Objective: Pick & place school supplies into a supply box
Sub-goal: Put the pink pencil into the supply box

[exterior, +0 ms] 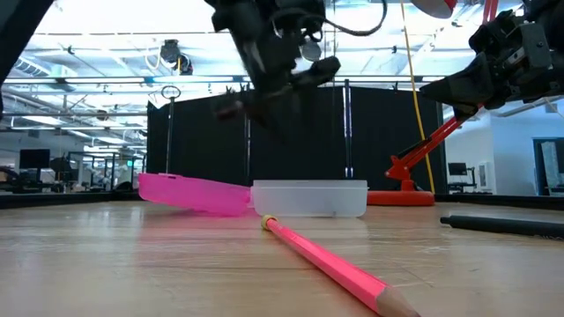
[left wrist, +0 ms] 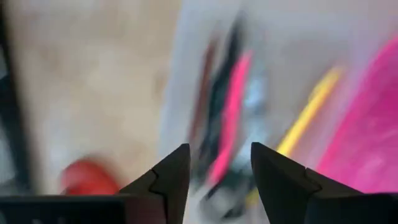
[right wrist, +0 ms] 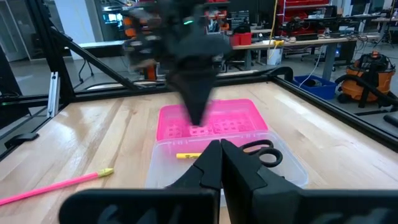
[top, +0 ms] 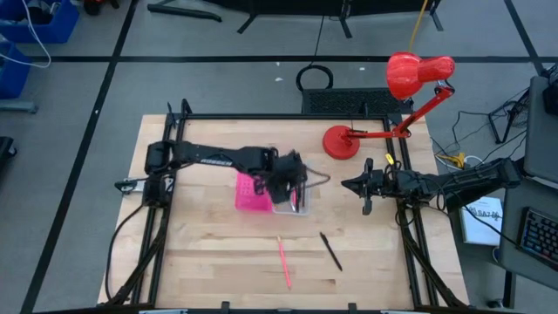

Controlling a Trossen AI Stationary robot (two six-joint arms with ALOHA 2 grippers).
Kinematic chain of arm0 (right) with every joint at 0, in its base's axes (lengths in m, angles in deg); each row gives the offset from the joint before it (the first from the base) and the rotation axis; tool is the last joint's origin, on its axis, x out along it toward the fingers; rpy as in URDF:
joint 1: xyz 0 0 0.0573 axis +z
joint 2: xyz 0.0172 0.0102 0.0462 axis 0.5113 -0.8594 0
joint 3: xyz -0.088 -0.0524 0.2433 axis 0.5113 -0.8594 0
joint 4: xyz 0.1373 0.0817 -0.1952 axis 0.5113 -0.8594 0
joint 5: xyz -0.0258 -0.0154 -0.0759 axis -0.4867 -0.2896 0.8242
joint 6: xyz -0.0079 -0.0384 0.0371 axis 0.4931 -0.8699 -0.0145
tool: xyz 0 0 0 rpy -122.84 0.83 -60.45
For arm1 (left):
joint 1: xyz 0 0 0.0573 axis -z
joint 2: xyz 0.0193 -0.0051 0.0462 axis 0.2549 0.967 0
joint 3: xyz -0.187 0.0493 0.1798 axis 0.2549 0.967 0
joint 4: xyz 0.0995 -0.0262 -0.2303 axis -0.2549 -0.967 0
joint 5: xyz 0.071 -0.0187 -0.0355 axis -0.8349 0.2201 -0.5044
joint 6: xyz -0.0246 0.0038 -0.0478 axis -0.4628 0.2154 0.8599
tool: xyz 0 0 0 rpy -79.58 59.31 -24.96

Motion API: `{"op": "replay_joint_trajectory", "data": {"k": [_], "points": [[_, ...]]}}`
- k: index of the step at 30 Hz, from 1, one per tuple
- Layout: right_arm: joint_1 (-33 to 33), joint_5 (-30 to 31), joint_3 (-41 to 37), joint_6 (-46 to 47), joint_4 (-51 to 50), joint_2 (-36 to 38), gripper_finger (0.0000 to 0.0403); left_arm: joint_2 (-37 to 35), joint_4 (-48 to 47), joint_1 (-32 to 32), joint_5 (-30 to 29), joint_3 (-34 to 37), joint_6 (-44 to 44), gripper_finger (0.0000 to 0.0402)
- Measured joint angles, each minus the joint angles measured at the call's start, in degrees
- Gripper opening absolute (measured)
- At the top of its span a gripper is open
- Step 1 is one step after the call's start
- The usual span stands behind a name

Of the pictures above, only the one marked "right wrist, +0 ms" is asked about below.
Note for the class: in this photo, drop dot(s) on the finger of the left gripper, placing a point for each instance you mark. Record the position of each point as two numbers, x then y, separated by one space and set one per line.
186 93
203 93

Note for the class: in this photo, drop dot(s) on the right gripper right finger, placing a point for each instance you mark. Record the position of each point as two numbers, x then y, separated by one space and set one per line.
280 199

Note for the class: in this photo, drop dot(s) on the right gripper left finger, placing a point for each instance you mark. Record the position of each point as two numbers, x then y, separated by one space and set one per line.
186 199

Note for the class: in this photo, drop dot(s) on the yellow highlighter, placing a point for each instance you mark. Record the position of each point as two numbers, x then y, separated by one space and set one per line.
188 155

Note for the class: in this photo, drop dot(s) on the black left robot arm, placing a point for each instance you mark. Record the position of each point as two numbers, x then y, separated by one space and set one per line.
177 12

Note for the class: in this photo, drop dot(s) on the clear plastic supply box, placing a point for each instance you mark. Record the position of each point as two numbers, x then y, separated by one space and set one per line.
168 171

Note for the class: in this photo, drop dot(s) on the pink perforated box lid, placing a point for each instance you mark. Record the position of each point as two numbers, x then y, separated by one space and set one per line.
230 119

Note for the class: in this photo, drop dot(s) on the red storage box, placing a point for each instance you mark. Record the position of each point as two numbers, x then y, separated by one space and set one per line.
241 39

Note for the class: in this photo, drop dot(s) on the white bucket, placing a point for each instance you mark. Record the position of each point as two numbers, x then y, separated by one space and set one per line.
274 53

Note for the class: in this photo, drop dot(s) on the wooden workbench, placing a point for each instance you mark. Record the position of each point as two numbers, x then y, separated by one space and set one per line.
292 42

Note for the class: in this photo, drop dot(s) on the red tool cabinet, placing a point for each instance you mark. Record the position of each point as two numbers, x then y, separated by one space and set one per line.
303 12

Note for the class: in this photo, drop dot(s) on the small blue plastic bin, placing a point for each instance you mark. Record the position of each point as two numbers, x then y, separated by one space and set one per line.
320 88

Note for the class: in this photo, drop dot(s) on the pink pencil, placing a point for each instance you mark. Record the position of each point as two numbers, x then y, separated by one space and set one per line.
53 186

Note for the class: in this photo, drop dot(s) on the orange shop vacuum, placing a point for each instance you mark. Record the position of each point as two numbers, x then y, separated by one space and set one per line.
371 79

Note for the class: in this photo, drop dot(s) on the black metal table frame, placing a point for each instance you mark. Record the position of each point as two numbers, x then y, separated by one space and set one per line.
102 70

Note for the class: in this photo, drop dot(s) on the silver aluminium bracket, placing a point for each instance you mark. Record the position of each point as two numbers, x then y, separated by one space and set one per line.
53 95

